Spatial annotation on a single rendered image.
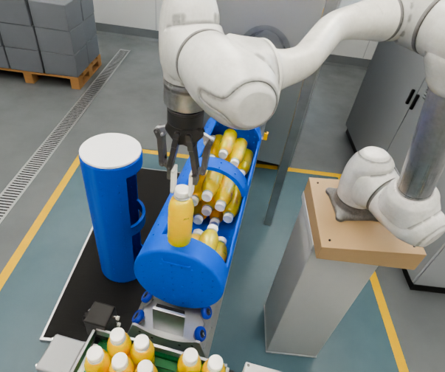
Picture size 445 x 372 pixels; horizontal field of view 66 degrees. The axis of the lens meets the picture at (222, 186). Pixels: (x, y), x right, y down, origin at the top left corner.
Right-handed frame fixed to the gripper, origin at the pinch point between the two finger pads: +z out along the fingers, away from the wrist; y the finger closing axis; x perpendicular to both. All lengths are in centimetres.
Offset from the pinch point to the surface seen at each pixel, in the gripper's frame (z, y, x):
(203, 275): 30.0, -8.4, 4.0
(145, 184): 131, 69, -134
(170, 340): 53, -2, 14
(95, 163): 42, 53, -46
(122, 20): 122, 248, -487
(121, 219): 75, 44, -47
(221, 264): 28.8, -12.5, -0.3
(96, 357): 38.1, 12.3, 29.4
